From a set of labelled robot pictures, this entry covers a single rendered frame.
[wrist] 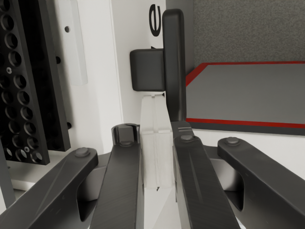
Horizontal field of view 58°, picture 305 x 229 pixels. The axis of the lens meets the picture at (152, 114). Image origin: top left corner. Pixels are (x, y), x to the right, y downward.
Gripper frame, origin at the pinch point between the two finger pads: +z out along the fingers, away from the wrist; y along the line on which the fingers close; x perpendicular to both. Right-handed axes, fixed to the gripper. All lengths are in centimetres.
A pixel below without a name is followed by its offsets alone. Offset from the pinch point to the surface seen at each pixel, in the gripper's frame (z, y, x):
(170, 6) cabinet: 60, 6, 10
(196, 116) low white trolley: 25.8, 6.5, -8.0
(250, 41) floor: 87, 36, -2
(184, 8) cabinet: 73, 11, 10
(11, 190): 6.9, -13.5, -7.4
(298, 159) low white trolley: 13.1, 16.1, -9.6
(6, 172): 6.9, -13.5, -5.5
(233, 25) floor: 89, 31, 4
